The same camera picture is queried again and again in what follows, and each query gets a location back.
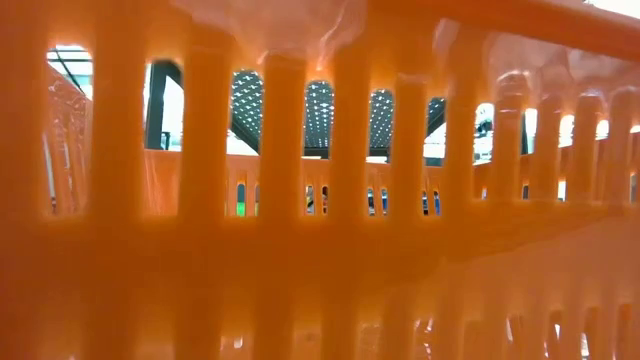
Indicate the green plastic basket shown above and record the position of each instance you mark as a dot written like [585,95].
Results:
[241,201]

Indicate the grey perforated metal stand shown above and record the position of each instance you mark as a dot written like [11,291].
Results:
[320,115]

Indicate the red plastic basket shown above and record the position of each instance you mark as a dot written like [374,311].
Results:
[200,260]

